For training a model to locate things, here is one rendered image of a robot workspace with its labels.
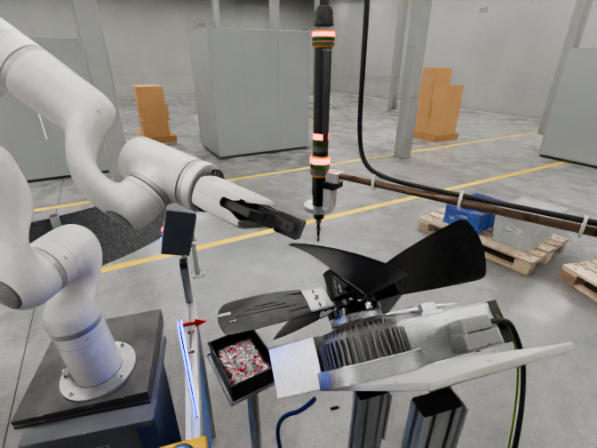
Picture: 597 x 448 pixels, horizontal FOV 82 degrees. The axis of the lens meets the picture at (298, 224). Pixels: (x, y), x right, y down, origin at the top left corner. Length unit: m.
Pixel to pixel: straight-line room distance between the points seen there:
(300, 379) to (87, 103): 0.79
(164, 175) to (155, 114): 8.20
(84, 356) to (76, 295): 0.16
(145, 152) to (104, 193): 0.10
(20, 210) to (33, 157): 5.93
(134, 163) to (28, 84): 0.18
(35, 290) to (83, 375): 0.31
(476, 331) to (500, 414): 1.45
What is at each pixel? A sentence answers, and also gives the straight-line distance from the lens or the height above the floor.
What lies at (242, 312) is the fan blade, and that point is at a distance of 0.91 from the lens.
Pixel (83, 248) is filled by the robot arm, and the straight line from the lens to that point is 0.96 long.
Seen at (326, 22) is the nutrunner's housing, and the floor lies 1.82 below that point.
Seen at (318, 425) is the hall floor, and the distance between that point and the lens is 2.13.
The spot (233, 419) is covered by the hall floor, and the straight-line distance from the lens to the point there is 2.18.
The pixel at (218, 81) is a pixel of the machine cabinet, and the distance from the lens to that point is 6.83.
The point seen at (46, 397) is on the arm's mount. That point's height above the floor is 0.96.
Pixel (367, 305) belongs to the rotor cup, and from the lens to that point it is 0.91.
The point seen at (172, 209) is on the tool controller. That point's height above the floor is 1.25.
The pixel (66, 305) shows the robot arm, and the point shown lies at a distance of 1.00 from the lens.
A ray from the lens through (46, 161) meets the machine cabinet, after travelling 6.81.
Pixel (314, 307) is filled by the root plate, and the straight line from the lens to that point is 0.92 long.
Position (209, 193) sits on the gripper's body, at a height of 1.58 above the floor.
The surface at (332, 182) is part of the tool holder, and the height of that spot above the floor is 1.52.
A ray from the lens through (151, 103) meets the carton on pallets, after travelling 8.75.
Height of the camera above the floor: 1.76
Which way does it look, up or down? 25 degrees down
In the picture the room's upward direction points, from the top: straight up
